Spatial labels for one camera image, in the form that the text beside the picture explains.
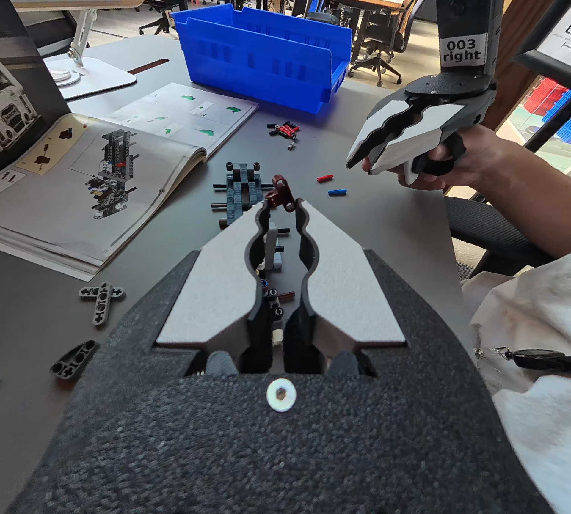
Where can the person's right hand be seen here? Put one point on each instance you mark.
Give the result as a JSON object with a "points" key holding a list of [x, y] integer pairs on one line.
{"points": [[479, 157]]}

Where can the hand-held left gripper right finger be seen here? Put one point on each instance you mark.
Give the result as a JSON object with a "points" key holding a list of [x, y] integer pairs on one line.
{"points": [[352, 291]]}

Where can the grey black lego chassis assembly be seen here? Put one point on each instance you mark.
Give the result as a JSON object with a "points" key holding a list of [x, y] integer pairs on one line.
{"points": [[243, 197]]}

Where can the cluster of black red pins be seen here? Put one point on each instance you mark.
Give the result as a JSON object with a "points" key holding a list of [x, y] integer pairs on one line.
{"points": [[284, 129]]}

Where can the blue plastic bin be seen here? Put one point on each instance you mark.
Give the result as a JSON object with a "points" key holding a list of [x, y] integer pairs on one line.
{"points": [[267, 59]]}

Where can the blue lego pin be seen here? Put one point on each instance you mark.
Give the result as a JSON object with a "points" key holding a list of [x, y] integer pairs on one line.
{"points": [[337, 192]]}

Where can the black framed sign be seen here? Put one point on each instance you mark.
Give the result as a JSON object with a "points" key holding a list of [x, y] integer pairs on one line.
{"points": [[557, 37]]}

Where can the black mesh seat chair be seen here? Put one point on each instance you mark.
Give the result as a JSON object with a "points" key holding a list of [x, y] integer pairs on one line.
{"points": [[486, 228]]}

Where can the white monitor stand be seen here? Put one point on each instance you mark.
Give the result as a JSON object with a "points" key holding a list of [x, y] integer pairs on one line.
{"points": [[98, 77]]}

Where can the dark lego box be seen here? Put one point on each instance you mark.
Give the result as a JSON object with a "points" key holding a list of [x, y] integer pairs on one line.
{"points": [[26, 77]]}

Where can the grey cross-shaped lego beam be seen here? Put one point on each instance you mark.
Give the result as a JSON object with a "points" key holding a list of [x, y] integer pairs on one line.
{"points": [[102, 300]]}

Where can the dark red lego connector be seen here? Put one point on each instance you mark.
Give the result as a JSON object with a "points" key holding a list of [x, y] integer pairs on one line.
{"points": [[280, 193]]}

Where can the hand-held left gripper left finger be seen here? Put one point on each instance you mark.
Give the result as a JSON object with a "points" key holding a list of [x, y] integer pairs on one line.
{"points": [[209, 291]]}

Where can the dark grey lego connector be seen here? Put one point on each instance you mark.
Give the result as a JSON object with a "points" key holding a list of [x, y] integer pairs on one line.
{"points": [[73, 362]]}

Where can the red lego pin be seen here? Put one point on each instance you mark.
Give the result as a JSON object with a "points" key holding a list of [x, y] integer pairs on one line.
{"points": [[324, 177]]}

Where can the person's right forearm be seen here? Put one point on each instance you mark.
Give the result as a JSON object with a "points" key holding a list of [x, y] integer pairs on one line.
{"points": [[535, 197]]}

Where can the person in white t-shirt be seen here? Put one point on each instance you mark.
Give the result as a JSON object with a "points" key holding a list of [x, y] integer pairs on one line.
{"points": [[535, 433]]}

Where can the wooden partition panel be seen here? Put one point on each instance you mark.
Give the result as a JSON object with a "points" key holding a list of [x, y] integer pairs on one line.
{"points": [[519, 10]]}

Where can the stack of blue bins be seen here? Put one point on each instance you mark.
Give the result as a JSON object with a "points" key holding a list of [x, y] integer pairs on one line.
{"points": [[553, 97]]}

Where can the lego instruction booklet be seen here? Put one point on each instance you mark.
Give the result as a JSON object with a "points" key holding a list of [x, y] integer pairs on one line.
{"points": [[142, 210]]}

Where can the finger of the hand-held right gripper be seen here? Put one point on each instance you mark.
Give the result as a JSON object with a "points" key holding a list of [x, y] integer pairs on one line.
{"points": [[432, 119], [379, 124]]}

